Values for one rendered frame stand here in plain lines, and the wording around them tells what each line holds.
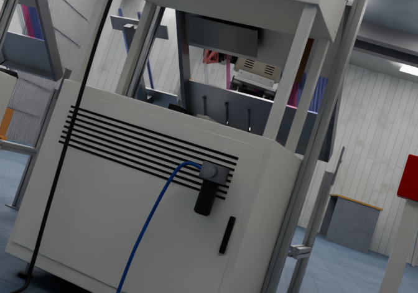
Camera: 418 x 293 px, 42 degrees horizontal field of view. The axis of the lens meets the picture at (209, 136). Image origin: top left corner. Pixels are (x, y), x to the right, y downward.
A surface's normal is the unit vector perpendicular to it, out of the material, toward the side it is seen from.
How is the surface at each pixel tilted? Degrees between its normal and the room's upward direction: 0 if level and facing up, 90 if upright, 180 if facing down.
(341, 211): 90
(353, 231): 90
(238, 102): 136
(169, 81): 90
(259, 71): 98
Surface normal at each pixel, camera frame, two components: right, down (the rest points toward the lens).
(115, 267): -0.33, -0.17
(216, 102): -0.46, 0.57
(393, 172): -0.13, -0.11
